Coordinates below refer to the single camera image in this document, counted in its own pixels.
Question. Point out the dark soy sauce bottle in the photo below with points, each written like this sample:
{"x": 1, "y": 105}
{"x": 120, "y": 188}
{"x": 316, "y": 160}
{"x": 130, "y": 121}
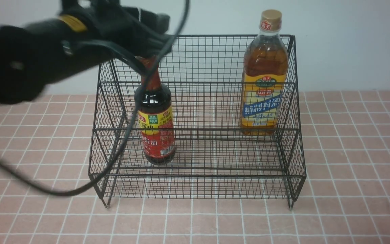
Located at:
{"x": 156, "y": 121}

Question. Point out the amber cooking wine bottle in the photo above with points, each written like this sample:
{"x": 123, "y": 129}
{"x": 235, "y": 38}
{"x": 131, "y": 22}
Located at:
{"x": 265, "y": 65}

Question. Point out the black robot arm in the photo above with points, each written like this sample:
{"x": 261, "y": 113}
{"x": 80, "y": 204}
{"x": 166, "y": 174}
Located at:
{"x": 30, "y": 57}

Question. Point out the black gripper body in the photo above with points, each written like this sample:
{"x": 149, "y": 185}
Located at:
{"x": 142, "y": 33}

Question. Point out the black wire mesh shelf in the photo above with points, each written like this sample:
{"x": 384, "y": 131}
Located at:
{"x": 213, "y": 158}

